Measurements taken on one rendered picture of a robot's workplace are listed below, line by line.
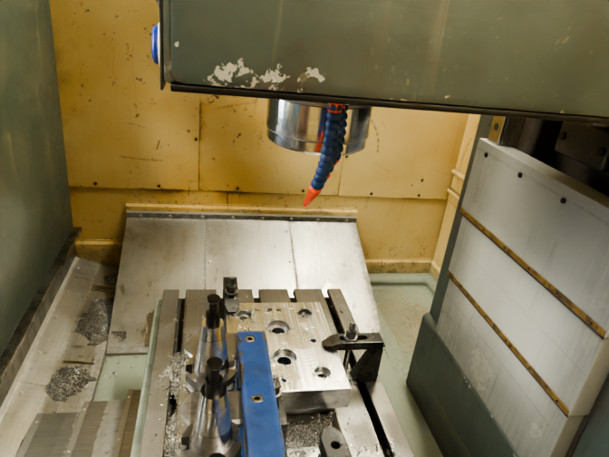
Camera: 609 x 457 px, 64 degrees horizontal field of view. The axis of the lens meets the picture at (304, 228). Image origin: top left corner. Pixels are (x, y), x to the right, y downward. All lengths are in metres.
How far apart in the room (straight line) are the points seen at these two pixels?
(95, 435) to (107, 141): 0.99
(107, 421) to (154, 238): 0.76
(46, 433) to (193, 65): 1.06
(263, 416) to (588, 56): 0.48
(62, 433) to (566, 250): 1.12
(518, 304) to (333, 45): 0.73
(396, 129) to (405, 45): 1.49
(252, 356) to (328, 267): 1.20
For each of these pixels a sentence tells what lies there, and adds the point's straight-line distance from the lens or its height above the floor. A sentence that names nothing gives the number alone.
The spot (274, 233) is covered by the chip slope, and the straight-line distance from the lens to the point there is 1.88.
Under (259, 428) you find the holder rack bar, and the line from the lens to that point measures 0.57.
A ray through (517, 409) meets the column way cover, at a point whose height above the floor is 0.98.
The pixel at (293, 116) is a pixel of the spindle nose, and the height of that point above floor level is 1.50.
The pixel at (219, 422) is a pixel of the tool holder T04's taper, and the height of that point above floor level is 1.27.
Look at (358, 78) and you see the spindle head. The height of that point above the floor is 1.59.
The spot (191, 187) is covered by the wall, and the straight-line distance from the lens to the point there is 1.86.
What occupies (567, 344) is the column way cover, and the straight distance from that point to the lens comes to 0.95.
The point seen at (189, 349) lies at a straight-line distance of 0.68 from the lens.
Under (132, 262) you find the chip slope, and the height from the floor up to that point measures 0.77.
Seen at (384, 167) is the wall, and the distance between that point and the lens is 1.95.
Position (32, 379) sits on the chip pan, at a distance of 1.53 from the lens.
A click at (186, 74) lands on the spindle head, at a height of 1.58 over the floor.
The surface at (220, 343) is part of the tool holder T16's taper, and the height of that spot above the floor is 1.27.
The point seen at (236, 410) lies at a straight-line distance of 0.60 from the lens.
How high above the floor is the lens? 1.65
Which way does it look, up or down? 25 degrees down
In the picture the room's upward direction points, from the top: 7 degrees clockwise
